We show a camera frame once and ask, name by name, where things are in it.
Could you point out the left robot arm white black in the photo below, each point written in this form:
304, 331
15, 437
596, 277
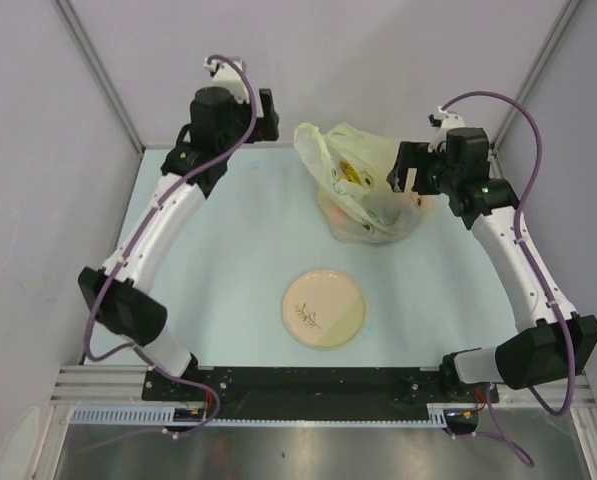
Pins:
118, 293

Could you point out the white slotted cable duct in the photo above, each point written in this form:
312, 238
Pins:
183, 418

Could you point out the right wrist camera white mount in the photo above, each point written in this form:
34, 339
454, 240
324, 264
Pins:
442, 121

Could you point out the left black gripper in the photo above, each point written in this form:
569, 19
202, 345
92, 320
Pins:
266, 129

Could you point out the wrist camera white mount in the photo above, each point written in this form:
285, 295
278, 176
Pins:
228, 77
442, 121

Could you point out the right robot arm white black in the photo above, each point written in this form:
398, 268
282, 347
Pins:
553, 341

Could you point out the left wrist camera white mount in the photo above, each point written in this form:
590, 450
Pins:
228, 77

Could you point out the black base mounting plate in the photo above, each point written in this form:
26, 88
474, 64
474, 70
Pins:
347, 395

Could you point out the beige round plate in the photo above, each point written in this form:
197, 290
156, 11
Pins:
324, 309

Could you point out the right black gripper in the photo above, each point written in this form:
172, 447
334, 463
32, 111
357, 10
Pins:
413, 155

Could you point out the translucent plastic avocado-print bag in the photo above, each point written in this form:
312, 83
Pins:
350, 167

